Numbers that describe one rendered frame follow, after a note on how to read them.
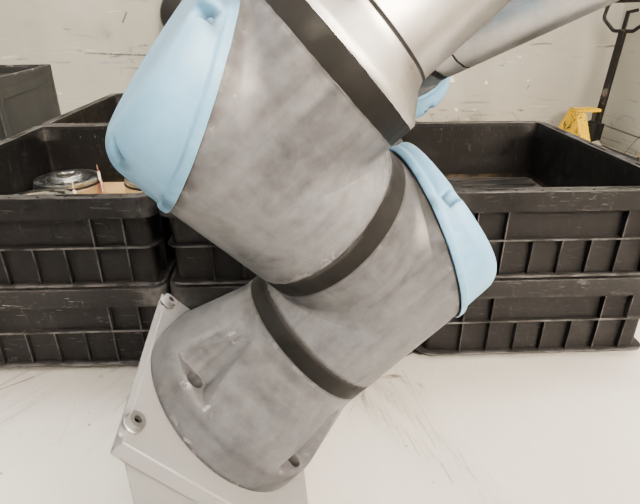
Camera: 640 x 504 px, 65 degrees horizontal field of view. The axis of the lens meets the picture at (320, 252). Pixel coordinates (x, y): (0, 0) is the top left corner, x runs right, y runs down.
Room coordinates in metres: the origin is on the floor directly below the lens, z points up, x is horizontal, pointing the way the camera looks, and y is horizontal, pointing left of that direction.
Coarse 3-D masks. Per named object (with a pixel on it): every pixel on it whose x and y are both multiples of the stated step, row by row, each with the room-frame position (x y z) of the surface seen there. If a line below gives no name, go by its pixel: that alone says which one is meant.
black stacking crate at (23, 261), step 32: (0, 160) 0.73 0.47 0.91; (32, 160) 0.82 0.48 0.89; (64, 160) 0.88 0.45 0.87; (96, 160) 0.88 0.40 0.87; (0, 192) 0.71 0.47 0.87; (0, 224) 0.51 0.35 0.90; (32, 224) 0.51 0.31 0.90; (64, 224) 0.51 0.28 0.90; (96, 224) 0.51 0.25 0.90; (128, 224) 0.52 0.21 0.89; (160, 224) 0.54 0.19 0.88; (0, 256) 0.51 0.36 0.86; (32, 256) 0.51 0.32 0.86; (64, 256) 0.51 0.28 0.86; (96, 256) 0.51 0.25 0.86; (128, 256) 0.51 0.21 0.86; (160, 256) 0.54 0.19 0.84; (0, 288) 0.50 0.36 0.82
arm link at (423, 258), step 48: (432, 192) 0.28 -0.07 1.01; (384, 240) 0.26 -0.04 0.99; (432, 240) 0.27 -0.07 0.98; (480, 240) 0.28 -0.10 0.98; (288, 288) 0.26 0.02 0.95; (336, 288) 0.26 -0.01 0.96; (384, 288) 0.26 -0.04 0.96; (432, 288) 0.27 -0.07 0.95; (480, 288) 0.28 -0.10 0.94; (336, 336) 0.26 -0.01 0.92; (384, 336) 0.27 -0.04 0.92
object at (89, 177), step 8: (40, 176) 0.81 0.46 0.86; (48, 176) 0.81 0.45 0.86; (88, 176) 0.81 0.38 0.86; (96, 176) 0.81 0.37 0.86; (40, 184) 0.76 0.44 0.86; (48, 184) 0.77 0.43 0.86; (56, 184) 0.77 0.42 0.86; (64, 184) 0.76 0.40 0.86; (80, 184) 0.77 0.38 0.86; (88, 184) 0.78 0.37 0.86
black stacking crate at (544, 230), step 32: (416, 128) 0.91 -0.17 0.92; (448, 128) 0.91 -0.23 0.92; (480, 128) 0.91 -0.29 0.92; (512, 128) 0.91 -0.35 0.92; (448, 160) 0.91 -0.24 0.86; (480, 160) 0.91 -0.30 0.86; (512, 160) 0.91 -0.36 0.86; (544, 160) 0.87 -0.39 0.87; (576, 160) 0.77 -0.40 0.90; (608, 160) 0.69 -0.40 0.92; (480, 224) 0.53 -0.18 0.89; (512, 224) 0.53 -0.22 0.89; (544, 224) 0.54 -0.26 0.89; (576, 224) 0.54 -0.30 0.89; (608, 224) 0.54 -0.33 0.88; (512, 256) 0.53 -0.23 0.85; (544, 256) 0.54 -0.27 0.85; (576, 256) 0.54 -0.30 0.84; (608, 256) 0.54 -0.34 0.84
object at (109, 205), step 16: (32, 128) 0.86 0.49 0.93; (48, 128) 0.88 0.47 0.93; (64, 128) 0.88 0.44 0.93; (80, 128) 0.88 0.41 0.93; (96, 128) 0.88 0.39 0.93; (0, 144) 0.74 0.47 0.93; (0, 208) 0.50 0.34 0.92; (16, 208) 0.50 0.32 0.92; (32, 208) 0.50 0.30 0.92; (48, 208) 0.50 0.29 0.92; (64, 208) 0.50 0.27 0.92; (80, 208) 0.50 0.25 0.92; (96, 208) 0.50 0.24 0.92; (112, 208) 0.50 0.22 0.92; (128, 208) 0.50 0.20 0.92; (144, 208) 0.51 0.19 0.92
